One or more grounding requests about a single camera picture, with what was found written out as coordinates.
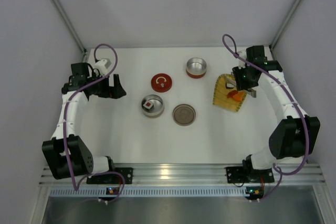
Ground red round lid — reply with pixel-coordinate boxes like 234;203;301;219
151;73;172;93

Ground brown round lid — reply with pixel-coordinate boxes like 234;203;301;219
172;104;196;126

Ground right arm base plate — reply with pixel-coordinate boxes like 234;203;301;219
225;166;275;184

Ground left frame post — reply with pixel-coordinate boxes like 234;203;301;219
50;0;87;55

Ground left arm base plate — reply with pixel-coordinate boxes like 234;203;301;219
86;167;133;185

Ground bamboo tray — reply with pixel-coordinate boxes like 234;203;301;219
213;74;247;112

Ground frame post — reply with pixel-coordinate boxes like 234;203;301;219
50;0;87;55
269;0;303;52

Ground metal tongs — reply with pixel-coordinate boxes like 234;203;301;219
224;76;257;98

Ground sushi roll red centre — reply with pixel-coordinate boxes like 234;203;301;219
143;100;154;110

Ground slotted cable duct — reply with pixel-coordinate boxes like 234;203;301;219
49;186;261;198

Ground beige-banded steel bowl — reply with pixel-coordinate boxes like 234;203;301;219
141;94;165;118

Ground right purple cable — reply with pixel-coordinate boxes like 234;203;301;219
222;34;312;202

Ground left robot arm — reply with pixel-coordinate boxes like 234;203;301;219
42;59;126;179

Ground red-banded steel bowl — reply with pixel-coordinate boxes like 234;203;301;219
186;58;207;79

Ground sushi roll white centre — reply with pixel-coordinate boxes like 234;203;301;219
225;81;236;89

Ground orange carrot piece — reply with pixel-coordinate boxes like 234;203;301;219
233;91;245;102

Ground purple cable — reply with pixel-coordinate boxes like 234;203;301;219
62;43;124;204
222;34;312;202

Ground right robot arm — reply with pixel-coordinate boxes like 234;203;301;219
232;46;320;170

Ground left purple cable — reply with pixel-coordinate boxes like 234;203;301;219
62;43;124;204

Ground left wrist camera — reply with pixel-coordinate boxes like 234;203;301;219
93;59;111;76

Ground right frame post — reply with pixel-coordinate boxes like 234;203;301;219
269;0;303;52

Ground aluminium mounting rail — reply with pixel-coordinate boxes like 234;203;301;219
38;163;326;187

